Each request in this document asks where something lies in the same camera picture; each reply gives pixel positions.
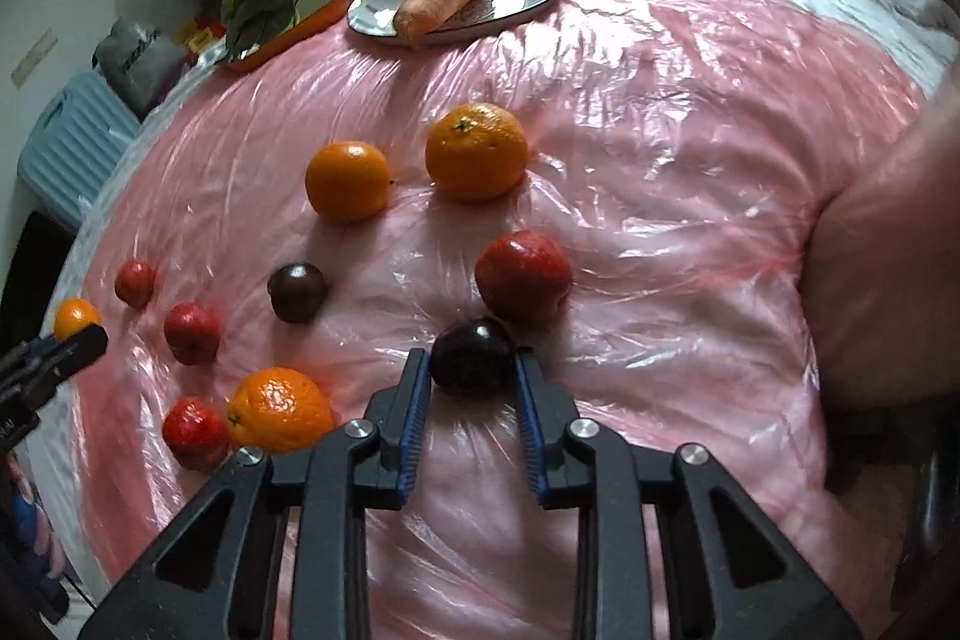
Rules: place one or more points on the small red apple front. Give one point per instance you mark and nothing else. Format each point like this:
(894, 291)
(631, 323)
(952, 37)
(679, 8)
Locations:
(195, 434)

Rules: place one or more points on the small orange tangerine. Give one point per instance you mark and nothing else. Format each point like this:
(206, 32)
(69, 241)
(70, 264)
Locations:
(72, 315)

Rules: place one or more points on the small red apple middle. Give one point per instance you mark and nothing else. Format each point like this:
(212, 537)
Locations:
(192, 334)

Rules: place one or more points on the large red apple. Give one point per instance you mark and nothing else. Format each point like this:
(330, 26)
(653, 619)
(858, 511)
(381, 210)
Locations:
(524, 278)

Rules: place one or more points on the small red apple far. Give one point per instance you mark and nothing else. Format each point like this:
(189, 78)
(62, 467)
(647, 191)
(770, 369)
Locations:
(135, 283)

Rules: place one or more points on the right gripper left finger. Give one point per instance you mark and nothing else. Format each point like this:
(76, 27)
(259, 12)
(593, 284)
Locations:
(400, 416)

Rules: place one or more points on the grey printed bag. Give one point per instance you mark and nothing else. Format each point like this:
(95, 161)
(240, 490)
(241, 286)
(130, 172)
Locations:
(140, 64)

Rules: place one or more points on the dark purple plum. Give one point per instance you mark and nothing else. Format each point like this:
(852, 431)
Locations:
(474, 359)

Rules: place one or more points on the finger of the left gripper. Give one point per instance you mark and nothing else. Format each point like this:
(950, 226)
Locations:
(70, 357)
(29, 364)

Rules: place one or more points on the green leafy vegetable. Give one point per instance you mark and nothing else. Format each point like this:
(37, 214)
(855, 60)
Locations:
(250, 24)

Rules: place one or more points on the yellow red toy box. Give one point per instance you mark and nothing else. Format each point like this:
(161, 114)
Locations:
(199, 34)

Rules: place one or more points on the small red apple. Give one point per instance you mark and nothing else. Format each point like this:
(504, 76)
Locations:
(135, 283)
(195, 434)
(192, 334)

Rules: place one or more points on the large orange with stem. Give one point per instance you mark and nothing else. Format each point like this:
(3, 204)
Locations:
(476, 152)

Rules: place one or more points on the orange plate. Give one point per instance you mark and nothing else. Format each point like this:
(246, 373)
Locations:
(315, 16)

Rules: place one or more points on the pink plastic sheet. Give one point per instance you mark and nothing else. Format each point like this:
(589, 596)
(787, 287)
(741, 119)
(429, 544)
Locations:
(675, 197)

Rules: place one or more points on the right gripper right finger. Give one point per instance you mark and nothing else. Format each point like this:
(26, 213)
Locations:
(543, 412)

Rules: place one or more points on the light blue suitcase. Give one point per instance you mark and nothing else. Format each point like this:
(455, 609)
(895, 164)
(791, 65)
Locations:
(75, 146)

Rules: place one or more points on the smooth round orange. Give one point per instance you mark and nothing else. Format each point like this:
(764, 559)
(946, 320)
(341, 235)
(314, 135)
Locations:
(347, 182)

